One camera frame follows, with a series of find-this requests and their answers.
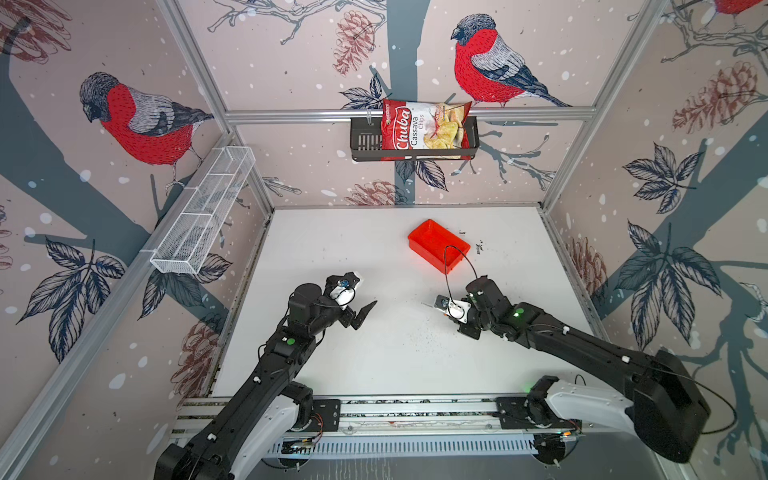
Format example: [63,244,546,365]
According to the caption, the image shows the orange black handled screwdriver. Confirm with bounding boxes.
[421,302,442,311]

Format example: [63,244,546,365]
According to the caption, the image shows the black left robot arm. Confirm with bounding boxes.
[154,272,376,479]

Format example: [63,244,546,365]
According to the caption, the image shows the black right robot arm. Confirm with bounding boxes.
[433,276,711,464]

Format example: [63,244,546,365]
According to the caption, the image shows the red plastic bin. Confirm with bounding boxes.
[407,219,470,274]

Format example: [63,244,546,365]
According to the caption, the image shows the small dark screws on table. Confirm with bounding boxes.
[459,229,484,255]

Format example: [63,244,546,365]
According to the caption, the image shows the red cassava chips bag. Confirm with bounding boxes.
[381,100,472,148]

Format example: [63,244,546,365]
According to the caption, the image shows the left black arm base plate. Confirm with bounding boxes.
[289,398,341,433]

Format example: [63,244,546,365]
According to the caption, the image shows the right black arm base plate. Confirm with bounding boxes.
[494,396,582,431]

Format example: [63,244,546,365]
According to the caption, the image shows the aluminium front rail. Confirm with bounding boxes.
[172,392,667,437]

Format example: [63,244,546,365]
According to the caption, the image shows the black wall basket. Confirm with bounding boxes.
[350,116,480,162]

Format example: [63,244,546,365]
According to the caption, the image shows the white wire mesh shelf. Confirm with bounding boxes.
[150,146,255,275]

